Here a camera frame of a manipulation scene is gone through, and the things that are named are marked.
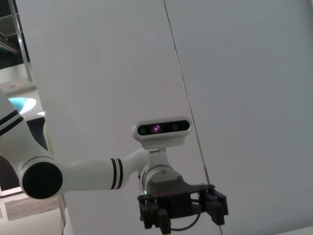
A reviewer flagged teal round seat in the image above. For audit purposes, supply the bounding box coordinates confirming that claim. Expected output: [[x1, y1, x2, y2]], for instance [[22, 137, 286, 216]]
[[8, 97, 37, 115]]

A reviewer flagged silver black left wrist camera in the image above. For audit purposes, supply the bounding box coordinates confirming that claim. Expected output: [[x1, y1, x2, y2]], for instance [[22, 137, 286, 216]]
[[132, 116, 191, 149]]

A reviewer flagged dark background shelving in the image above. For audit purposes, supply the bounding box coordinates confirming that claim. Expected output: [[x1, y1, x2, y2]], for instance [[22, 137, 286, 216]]
[[0, 0, 27, 71]]

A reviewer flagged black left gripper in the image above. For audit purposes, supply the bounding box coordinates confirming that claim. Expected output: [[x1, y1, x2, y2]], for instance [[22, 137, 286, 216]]
[[137, 178, 229, 233]]

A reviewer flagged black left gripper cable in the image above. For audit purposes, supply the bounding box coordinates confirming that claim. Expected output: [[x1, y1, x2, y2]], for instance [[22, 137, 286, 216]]
[[168, 203, 208, 232]]

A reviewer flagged metal partition post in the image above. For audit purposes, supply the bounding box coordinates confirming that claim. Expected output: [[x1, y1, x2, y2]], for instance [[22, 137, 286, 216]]
[[13, 0, 34, 84]]

